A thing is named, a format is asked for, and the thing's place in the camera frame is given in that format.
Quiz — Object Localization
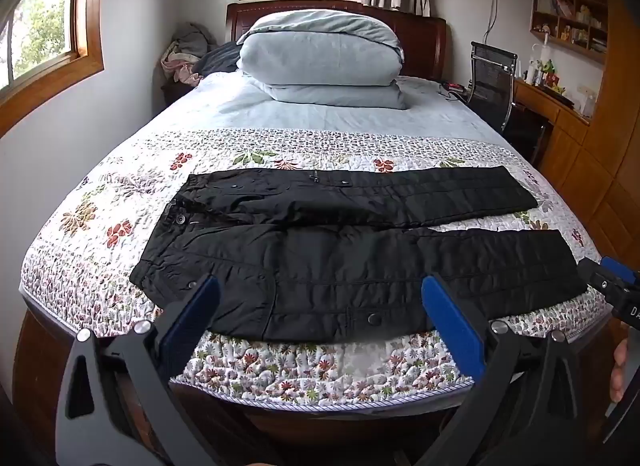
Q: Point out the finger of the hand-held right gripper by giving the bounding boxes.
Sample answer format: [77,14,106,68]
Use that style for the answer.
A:
[602,256,640,287]
[577,260,626,297]

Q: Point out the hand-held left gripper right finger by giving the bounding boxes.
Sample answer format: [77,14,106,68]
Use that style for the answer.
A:
[420,273,588,466]

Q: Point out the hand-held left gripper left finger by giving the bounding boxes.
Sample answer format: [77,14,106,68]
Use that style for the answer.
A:
[55,274,226,466]

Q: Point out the black pants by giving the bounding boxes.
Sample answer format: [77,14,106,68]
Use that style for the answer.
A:
[129,166,588,344]

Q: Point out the person's right hand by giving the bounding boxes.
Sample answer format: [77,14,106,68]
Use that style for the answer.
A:
[610,338,630,403]

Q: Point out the floral quilted bedspread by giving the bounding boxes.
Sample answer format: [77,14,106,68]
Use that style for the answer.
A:
[19,126,613,407]

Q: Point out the black mesh office chair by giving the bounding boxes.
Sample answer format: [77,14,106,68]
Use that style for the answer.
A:
[467,40,548,167]

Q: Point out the white bottle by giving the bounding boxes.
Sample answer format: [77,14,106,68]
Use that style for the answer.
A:
[537,36,552,82]

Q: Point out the dark cloth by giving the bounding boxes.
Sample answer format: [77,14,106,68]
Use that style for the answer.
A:
[195,42,243,75]

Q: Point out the pile of pink grey clothes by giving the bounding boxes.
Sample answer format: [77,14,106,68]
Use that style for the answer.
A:
[160,22,211,86]

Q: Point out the folded light blue duvet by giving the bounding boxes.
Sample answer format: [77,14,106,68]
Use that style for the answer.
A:
[236,10,408,110]

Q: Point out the wooden framed side window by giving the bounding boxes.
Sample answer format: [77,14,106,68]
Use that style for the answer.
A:
[0,0,106,137]

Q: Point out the wooden wall shelf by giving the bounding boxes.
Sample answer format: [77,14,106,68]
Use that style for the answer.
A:
[530,0,610,64]

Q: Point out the dark wooden bed frame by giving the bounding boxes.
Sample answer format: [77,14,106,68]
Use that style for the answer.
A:
[12,2,616,466]

